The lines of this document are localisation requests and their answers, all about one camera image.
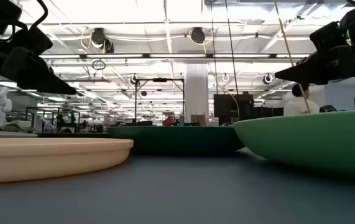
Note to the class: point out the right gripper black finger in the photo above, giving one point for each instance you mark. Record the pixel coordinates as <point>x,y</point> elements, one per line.
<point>311,70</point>

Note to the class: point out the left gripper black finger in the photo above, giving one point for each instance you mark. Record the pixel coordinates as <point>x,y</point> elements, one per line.
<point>34,74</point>

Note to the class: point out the light green plastic plate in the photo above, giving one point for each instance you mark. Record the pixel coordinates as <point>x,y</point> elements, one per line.
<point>304,140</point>

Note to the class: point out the peach plastic plate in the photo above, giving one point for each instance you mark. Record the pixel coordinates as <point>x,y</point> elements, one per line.
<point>40,158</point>

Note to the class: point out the person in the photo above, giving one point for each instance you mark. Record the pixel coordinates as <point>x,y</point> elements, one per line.
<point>298,107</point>

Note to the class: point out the black office chair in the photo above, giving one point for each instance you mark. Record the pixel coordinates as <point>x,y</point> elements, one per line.
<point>328,109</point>

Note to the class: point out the black partition panel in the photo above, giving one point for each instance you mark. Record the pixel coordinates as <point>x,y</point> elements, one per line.
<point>267,111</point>

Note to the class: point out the black equipment cabinet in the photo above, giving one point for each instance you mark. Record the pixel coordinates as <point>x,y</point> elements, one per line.
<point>224,109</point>

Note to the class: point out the white square pillar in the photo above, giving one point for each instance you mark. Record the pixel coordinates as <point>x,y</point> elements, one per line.
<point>196,93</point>

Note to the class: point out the cardboard box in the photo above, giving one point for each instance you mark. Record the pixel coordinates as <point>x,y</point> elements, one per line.
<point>199,119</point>

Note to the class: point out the dark green plastic plate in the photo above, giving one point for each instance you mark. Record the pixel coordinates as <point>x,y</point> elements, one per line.
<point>177,140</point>

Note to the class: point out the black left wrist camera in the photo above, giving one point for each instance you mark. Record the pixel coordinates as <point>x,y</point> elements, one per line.
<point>34,40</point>

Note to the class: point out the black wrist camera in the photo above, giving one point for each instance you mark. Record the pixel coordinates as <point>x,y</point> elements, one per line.
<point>34,40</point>
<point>328,35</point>

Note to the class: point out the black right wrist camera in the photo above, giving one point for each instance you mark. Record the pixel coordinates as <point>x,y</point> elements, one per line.
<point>328,35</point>

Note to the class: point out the black workstation frame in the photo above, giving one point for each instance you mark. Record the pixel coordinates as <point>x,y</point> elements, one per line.
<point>60,119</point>

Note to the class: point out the black table edge rail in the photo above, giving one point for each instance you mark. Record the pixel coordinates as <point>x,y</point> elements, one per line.
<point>71,135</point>

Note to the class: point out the black metal frame rig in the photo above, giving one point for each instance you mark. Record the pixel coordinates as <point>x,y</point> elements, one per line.
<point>160,80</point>

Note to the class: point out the long ceiling light rail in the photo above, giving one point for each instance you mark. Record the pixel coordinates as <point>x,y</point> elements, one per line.
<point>177,56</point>

